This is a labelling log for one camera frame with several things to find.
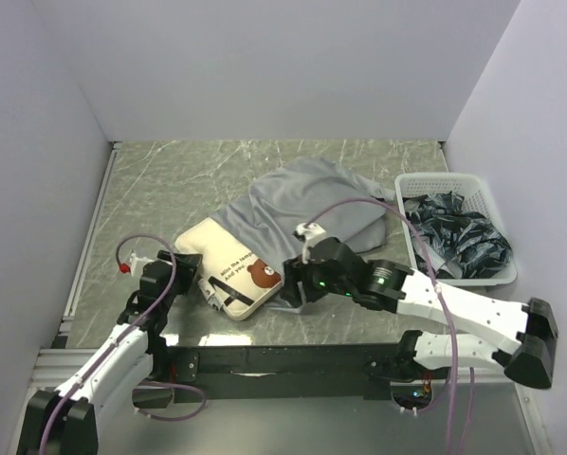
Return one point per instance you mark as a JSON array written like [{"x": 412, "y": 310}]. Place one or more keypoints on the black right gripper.
[{"x": 295, "y": 270}]

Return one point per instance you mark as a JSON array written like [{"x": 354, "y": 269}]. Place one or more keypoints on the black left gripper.
[{"x": 189, "y": 265}]

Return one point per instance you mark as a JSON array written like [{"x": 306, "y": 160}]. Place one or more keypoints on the grey pillowcase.
[{"x": 265, "y": 217}]

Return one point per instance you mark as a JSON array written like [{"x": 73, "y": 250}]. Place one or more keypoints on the cream pillow with bear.
[{"x": 232, "y": 279}]

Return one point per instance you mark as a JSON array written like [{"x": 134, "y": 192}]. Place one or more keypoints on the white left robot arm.
[{"x": 70, "y": 418}]

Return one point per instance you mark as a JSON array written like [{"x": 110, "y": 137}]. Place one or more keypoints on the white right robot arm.
[{"x": 518, "y": 338}]

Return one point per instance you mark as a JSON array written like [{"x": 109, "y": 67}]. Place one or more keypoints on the dark patterned cloth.
[{"x": 461, "y": 244}]

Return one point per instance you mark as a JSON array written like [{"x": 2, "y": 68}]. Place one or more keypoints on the white plastic basket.
[{"x": 477, "y": 197}]

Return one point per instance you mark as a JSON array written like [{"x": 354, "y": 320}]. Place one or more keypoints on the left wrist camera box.
[{"x": 135, "y": 264}]

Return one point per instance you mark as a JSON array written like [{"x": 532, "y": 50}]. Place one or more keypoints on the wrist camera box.
[
  {"x": 135, "y": 264},
  {"x": 310, "y": 234}
]

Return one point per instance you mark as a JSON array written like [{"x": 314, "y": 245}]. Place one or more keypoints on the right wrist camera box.
[{"x": 310, "y": 234}]

